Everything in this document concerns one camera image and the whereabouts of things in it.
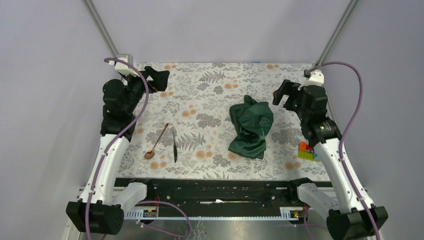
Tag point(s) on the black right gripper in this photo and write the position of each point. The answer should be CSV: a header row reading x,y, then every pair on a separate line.
x,y
287,88

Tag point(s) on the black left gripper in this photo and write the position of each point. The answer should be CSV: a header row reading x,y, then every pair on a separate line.
x,y
159,79

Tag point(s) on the dark green cloth napkin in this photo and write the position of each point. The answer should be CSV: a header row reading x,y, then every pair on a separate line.
x,y
252,121

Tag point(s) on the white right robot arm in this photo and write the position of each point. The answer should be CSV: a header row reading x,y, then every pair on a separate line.
x,y
352,215

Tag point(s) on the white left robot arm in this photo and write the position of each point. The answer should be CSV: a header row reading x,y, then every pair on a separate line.
x,y
97,210

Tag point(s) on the floral patterned table mat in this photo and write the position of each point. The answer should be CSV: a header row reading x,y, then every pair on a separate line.
x,y
196,103

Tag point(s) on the colourful toy block stack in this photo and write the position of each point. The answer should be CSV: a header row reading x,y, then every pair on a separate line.
x,y
306,152

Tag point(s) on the black table knife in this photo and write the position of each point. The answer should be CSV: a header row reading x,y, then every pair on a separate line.
x,y
175,148

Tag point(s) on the copper spoon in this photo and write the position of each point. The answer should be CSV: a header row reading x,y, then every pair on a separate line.
x,y
151,153

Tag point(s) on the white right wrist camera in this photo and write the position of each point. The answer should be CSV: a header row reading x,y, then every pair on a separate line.
x,y
314,77

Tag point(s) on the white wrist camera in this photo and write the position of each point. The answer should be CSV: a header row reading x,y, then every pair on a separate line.
x,y
123,69
314,77

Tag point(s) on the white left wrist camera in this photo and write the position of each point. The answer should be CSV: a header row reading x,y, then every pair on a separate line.
x,y
123,69

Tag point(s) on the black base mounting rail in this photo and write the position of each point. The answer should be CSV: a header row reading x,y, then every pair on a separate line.
x,y
220,199

